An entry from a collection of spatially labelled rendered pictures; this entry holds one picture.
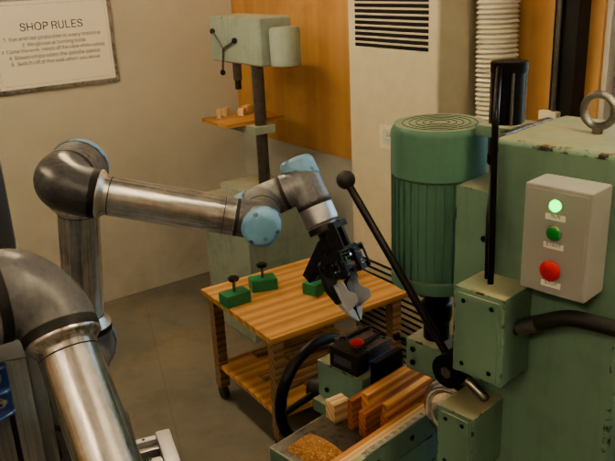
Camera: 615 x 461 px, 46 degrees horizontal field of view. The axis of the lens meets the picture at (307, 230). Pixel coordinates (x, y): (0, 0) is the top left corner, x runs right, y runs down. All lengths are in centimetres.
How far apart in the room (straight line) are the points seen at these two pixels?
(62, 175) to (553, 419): 96
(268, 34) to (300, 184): 200
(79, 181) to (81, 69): 270
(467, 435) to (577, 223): 41
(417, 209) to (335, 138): 249
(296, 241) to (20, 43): 168
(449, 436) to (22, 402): 70
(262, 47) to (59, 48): 114
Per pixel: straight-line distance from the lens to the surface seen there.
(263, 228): 138
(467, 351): 120
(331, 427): 153
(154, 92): 428
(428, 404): 138
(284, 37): 335
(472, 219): 126
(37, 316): 94
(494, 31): 275
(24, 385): 127
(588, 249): 106
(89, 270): 162
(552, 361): 122
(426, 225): 131
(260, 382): 308
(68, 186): 142
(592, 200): 103
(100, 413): 92
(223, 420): 320
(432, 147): 127
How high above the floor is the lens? 177
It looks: 20 degrees down
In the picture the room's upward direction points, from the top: 3 degrees counter-clockwise
